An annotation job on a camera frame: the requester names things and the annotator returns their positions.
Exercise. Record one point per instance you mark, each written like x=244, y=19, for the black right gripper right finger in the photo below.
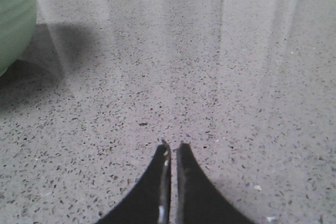
x=198, y=199

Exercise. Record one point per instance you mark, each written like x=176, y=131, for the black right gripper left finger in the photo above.
x=149, y=200

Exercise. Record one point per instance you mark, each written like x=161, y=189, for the green ribbed bowl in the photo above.
x=18, y=21

